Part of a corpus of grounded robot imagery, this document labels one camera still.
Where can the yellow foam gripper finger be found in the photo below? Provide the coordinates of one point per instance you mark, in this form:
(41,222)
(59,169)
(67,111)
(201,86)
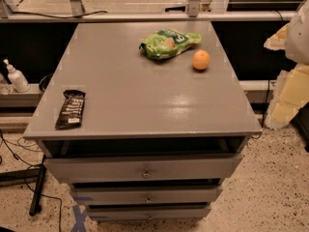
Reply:
(290,94)
(278,40)

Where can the orange fruit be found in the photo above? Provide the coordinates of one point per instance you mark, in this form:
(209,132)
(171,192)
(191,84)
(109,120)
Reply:
(201,60)

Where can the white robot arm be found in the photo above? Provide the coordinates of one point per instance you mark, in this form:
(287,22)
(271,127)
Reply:
(297,41)

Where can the black rxbar chocolate wrapper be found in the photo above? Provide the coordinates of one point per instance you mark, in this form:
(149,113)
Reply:
(71,113)

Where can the top grey drawer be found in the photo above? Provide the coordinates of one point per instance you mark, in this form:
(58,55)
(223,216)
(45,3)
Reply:
(146,168)

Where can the grey drawer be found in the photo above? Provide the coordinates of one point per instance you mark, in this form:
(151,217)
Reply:
(145,195)
(140,213)
(146,168)

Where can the green chip bag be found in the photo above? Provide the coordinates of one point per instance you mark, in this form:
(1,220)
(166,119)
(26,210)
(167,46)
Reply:
(168,43)

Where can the grey drawer cabinet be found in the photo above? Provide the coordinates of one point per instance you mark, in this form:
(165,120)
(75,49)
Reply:
(136,107)

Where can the bottom grey drawer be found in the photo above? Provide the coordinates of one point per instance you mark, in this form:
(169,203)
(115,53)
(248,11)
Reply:
(140,213)

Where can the middle grey drawer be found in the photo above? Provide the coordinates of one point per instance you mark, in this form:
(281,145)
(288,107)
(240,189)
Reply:
(145,195)

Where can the white pump bottle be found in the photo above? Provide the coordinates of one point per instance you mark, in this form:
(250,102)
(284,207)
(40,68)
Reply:
(17,78)

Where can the black floor stand leg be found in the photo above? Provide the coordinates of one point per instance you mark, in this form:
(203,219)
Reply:
(35,204)

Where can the metal frame rail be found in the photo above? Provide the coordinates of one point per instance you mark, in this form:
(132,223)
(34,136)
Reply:
(108,17)

